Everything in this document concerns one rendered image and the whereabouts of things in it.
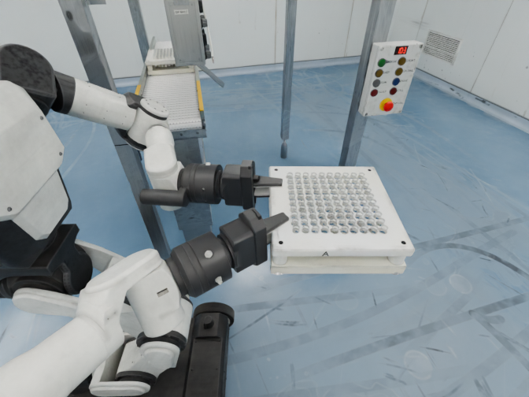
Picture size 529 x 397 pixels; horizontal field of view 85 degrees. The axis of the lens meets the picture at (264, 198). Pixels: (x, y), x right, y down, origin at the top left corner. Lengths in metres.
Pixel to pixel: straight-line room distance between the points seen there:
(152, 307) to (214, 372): 0.91
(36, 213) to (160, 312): 0.32
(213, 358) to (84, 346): 0.99
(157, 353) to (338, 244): 0.63
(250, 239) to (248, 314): 1.19
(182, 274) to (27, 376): 0.19
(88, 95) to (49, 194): 0.26
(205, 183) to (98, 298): 0.30
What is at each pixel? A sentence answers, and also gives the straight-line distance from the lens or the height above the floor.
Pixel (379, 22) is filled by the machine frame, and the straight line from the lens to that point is 1.24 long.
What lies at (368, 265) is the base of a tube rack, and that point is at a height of 1.04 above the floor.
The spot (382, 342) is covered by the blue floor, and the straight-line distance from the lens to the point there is 1.70.
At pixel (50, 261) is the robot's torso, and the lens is 0.77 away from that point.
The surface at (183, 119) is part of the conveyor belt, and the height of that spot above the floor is 0.94.
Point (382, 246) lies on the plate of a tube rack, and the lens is 0.54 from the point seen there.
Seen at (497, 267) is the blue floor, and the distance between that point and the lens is 2.29.
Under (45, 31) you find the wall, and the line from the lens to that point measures 4.72.
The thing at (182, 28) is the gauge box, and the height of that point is 1.26.
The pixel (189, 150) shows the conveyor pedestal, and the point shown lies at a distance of 1.46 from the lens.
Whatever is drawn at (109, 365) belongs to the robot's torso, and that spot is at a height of 0.30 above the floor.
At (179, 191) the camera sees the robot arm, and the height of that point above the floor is 1.09.
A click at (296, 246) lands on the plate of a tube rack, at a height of 1.08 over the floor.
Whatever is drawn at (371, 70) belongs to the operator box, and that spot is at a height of 1.12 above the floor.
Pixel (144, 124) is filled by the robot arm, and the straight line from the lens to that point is 0.86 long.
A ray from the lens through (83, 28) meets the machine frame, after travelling 1.11.
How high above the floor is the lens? 1.47
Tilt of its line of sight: 41 degrees down
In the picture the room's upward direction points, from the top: straight up
